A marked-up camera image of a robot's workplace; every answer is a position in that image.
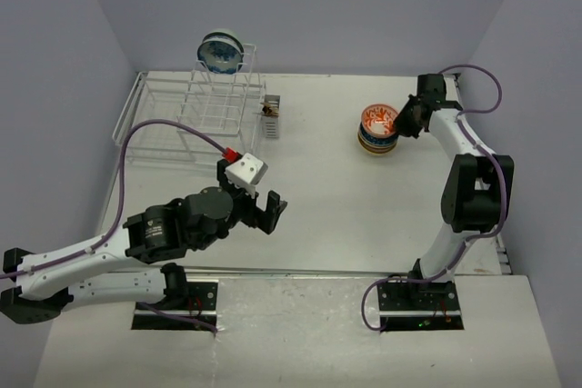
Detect black rimmed bowl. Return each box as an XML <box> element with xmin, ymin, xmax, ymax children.
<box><xmin>196</xmin><ymin>35</ymin><xmax>244</xmax><ymax>75</ymax></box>

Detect dark teal white bowl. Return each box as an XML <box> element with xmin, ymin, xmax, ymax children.
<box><xmin>358</xmin><ymin>125</ymin><xmax>399</xmax><ymax>144</ymax></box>

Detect yellow teal patterned bowl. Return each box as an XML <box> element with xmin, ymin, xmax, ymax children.
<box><xmin>361</xmin><ymin>148</ymin><xmax>394</xmax><ymax>157</ymax></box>

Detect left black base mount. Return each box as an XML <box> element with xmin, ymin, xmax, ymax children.
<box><xmin>131</xmin><ymin>281</ymin><xmax>218</xmax><ymax>333</ymax></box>

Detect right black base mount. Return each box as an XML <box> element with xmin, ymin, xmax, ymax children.
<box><xmin>376</xmin><ymin>279</ymin><xmax>465</xmax><ymax>333</ymax></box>

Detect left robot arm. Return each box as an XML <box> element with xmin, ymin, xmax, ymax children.
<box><xmin>1</xmin><ymin>157</ymin><xmax>287</xmax><ymax>324</ymax></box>

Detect salmon pink patterned bowl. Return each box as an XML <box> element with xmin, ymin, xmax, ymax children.
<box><xmin>360</xmin><ymin>104</ymin><xmax>399</xmax><ymax>138</ymax></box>

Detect white wire dish rack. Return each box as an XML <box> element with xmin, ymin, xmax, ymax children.
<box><xmin>113</xmin><ymin>44</ymin><xmax>266</xmax><ymax>170</ymax></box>

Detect yellow star patterned bowl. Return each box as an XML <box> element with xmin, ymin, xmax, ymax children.
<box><xmin>357</xmin><ymin>136</ymin><xmax>397</xmax><ymax>147</ymax></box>

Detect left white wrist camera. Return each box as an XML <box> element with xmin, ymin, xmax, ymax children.
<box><xmin>225</xmin><ymin>153</ymin><xmax>268</xmax><ymax>197</ymax></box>

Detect pale green bowl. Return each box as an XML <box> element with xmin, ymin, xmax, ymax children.
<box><xmin>204</xmin><ymin>28</ymin><xmax>239</xmax><ymax>40</ymax></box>

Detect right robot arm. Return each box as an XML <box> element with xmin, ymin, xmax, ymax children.
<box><xmin>395</xmin><ymin>74</ymin><xmax>515</xmax><ymax>309</ymax></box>

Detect pink leaf patterned bowl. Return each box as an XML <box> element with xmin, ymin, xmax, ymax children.
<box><xmin>360</xmin><ymin>143</ymin><xmax>396</xmax><ymax>151</ymax></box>

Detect brown cutlery bundle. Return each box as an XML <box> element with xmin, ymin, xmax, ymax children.
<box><xmin>256</xmin><ymin>102</ymin><xmax>279</xmax><ymax>118</ymax></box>

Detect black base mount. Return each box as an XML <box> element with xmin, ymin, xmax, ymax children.
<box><xmin>376</xmin><ymin>279</ymin><xmax>465</xmax><ymax>333</ymax></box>
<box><xmin>131</xmin><ymin>281</ymin><xmax>218</xmax><ymax>333</ymax></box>

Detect grey cutlery holder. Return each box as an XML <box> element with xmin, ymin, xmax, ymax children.
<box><xmin>261</xmin><ymin>95</ymin><xmax>281</xmax><ymax>139</ymax></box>

